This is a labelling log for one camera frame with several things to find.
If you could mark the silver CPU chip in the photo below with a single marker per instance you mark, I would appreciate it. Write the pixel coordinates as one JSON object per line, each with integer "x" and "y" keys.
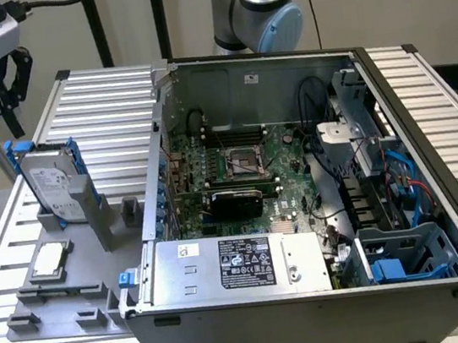
{"x": 49, "y": 260}

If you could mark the grey plastic parts rack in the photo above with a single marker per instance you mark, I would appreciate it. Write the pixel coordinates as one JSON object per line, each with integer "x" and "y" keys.
{"x": 101, "y": 292}

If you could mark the RAM slot bank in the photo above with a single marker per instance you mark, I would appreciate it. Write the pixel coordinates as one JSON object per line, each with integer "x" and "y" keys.
{"x": 234, "y": 135}
{"x": 256, "y": 180}

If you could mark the CPU socket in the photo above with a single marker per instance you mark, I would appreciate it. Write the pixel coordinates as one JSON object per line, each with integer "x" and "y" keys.
{"x": 241, "y": 161}

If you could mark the blue case latch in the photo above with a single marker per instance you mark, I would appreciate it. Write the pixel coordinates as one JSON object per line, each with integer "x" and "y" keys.
{"x": 126, "y": 279}

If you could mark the open grey computer case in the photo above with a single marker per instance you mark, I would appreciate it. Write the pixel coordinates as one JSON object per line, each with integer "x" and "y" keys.
{"x": 310, "y": 326}

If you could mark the metal drive cage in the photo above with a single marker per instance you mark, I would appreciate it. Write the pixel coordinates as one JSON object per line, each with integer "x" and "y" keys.
{"x": 354, "y": 120}

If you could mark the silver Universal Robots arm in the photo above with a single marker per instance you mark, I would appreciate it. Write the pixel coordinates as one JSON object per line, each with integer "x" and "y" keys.
{"x": 256, "y": 1}

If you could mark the green motherboard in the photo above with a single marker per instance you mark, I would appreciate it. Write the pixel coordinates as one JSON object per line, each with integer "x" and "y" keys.
{"x": 289, "y": 171}

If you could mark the grey plastic disk bay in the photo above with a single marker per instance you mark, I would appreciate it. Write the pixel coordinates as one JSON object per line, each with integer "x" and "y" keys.
{"x": 422, "y": 238}

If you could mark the hard disk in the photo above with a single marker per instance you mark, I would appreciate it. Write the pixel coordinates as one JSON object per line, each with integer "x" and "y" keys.
{"x": 49, "y": 181}

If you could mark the white case sticker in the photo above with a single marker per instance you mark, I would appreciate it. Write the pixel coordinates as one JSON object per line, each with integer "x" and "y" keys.
{"x": 250, "y": 78}

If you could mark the black graphics card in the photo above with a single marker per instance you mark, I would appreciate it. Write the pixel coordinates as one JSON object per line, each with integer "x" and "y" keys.
{"x": 235, "y": 202}

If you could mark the silver power supply unit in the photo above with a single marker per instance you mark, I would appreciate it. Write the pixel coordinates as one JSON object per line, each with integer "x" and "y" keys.
{"x": 209, "y": 272}

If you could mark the black stand pole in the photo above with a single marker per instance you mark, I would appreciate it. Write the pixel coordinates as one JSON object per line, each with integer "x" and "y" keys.
{"x": 97, "y": 28}
{"x": 159, "y": 19}

